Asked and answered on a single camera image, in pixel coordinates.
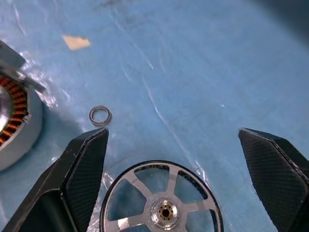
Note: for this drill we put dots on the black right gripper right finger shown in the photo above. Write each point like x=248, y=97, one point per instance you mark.
x=277, y=174

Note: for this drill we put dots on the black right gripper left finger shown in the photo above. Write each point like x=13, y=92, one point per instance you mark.
x=79, y=178

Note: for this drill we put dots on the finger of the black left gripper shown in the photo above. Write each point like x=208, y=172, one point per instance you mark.
x=29, y=82
x=10, y=58

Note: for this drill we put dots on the grey motor housing copper windings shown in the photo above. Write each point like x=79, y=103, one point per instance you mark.
x=31, y=125

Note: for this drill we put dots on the silver spoked rotor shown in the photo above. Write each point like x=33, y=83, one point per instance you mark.
x=166, y=212

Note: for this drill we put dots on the tan torn patch in mat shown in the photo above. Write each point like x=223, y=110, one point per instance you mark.
x=76, y=42

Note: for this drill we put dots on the blue table mat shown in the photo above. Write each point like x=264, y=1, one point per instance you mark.
x=193, y=72

